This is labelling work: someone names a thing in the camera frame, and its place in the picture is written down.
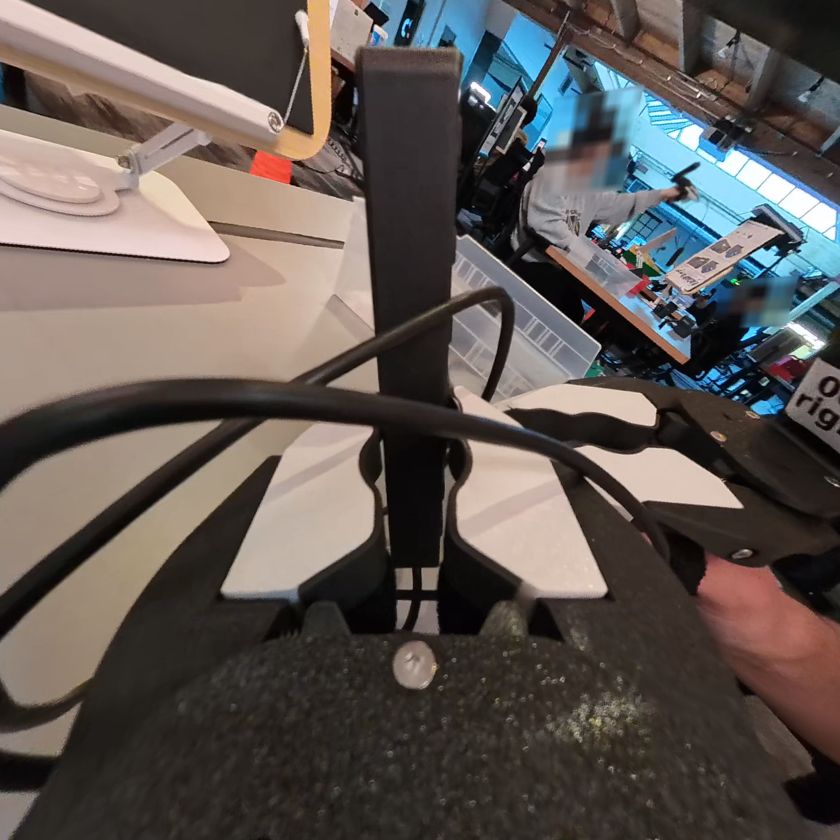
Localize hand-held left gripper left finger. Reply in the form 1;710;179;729
220;423;396;634

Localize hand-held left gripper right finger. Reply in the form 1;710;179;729
438;385;610;634

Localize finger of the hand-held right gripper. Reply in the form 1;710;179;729
505;384;660;454
577;445;744;522

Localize clear plastic bin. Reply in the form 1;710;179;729
449;235;603;401

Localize black cable orange plugs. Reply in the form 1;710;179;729
0;379;672;739

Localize black port hub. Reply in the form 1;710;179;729
356;46;463;568

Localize grey desk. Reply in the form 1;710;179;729
0;104;601;840

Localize person's right hand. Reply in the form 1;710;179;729
696;558;840;756

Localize wooden table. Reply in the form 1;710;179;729
545;244;693;365

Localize printed paper sign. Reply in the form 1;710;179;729
666;220;785;293

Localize orange traffic cone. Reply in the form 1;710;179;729
249;150;291;186

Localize wood-framed black panel stand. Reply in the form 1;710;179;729
0;0;332;265

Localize thin black cable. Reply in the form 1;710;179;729
0;287;516;641

